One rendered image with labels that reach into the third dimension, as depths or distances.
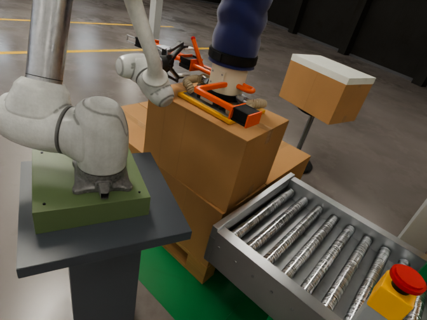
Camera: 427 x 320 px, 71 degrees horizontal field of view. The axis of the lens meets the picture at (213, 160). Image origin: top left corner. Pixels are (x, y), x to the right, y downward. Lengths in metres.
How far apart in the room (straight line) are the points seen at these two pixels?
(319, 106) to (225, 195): 1.53
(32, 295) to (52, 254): 0.86
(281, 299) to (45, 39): 1.16
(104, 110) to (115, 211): 0.32
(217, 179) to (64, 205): 0.69
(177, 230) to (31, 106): 0.57
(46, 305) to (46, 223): 0.83
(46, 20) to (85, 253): 0.66
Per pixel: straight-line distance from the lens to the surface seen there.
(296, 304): 1.22
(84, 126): 0.92
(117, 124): 0.93
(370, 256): 1.71
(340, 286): 1.39
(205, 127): 1.34
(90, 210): 0.99
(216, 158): 1.35
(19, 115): 1.02
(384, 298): 0.80
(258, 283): 1.27
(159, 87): 1.26
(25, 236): 1.04
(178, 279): 1.83
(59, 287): 1.83
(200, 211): 1.54
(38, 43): 1.02
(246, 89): 1.37
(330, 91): 2.64
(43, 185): 1.06
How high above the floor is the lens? 1.49
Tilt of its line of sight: 32 degrees down
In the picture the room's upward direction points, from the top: 14 degrees clockwise
